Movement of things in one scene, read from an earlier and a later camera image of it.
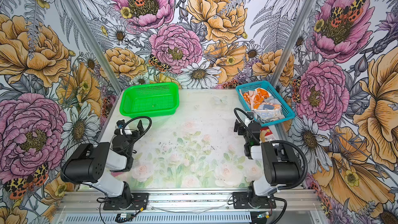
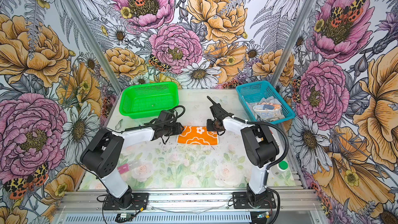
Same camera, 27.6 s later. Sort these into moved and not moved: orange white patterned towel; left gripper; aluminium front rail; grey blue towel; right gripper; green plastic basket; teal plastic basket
Moved: orange white patterned towel; right gripper; left gripper
Not moved: teal plastic basket; grey blue towel; aluminium front rail; green plastic basket
